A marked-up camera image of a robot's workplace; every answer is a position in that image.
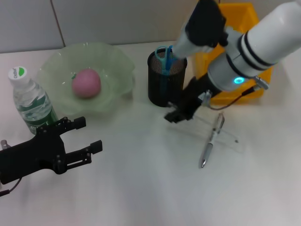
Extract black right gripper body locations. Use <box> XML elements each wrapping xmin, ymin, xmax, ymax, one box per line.
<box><xmin>176</xmin><ymin>75</ymin><xmax>213</xmax><ymax>120</ymax></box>

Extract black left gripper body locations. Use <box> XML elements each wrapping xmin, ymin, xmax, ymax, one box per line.
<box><xmin>0</xmin><ymin>126</ymin><xmax>67</xmax><ymax>186</ymax></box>

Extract silver pen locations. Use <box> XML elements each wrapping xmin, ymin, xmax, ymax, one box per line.
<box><xmin>198</xmin><ymin>112</ymin><xmax>226</xmax><ymax>169</ymax></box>

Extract pink peach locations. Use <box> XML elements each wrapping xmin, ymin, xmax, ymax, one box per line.
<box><xmin>71</xmin><ymin>68</ymin><xmax>102</xmax><ymax>99</ymax></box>

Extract blue scissors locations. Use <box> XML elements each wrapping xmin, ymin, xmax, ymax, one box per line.
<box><xmin>154</xmin><ymin>45</ymin><xmax>180</xmax><ymax>95</ymax></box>

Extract clear plastic ruler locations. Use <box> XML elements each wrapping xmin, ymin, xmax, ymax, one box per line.
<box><xmin>167</xmin><ymin>102</ymin><xmax>246</xmax><ymax>153</ymax></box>

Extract clear green label water bottle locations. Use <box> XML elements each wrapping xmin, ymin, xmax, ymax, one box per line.
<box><xmin>7</xmin><ymin>67</ymin><xmax>59</xmax><ymax>135</ymax></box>

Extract black mesh pen holder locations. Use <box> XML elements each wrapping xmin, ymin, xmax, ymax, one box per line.
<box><xmin>147</xmin><ymin>47</ymin><xmax>188</xmax><ymax>108</ymax></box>

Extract green glass fruit plate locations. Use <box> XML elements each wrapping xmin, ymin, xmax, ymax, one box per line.
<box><xmin>37</xmin><ymin>42</ymin><xmax>136</xmax><ymax>117</ymax></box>

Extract yellow plastic bin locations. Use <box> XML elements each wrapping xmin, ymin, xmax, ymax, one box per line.
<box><xmin>194</xmin><ymin>2</ymin><xmax>275</xmax><ymax>106</ymax></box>

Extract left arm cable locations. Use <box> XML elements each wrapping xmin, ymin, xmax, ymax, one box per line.
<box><xmin>0</xmin><ymin>139</ymin><xmax>23</xmax><ymax>196</ymax></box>

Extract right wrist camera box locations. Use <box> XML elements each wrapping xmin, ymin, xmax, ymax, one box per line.
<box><xmin>173</xmin><ymin>0</ymin><xmax>229</xmax><ymax>58</ymax></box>

